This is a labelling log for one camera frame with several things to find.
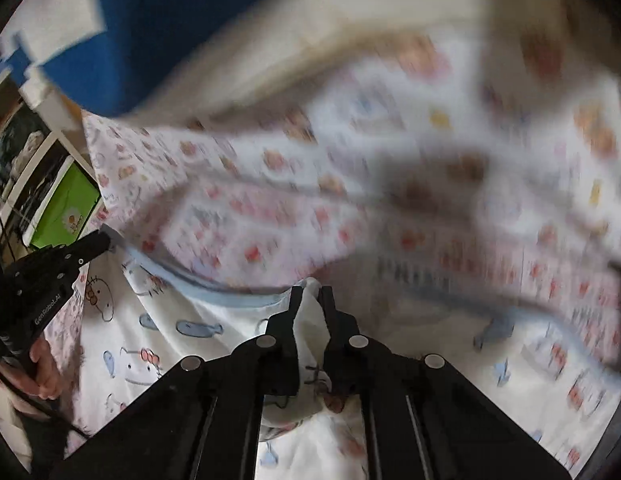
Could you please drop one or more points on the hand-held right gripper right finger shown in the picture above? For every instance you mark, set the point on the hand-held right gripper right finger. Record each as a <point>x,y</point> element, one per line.
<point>340,350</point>

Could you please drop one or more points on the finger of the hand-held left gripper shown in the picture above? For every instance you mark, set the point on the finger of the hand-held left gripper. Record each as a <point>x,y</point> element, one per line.
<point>90,246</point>

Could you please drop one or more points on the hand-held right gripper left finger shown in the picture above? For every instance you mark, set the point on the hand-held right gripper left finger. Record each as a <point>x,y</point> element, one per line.
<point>283,340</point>

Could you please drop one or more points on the white cartoon print pants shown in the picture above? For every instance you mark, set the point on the white cartoon print pants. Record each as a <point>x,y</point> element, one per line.
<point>215,360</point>

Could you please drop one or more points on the person's left hand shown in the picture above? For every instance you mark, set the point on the person's left hand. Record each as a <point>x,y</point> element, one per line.
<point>43,365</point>

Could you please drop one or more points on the green box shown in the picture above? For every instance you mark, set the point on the green box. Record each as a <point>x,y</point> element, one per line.
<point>60,210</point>

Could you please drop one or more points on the wooden shelf unit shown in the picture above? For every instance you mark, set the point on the wooden shelf unit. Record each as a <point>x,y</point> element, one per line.
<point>15,170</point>

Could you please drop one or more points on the printed bed sheet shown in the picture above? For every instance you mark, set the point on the printed bed sheet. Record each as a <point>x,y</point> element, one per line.
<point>390,160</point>

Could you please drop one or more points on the striped curtain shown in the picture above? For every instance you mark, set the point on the striped curtain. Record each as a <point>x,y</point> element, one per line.
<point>165,35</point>

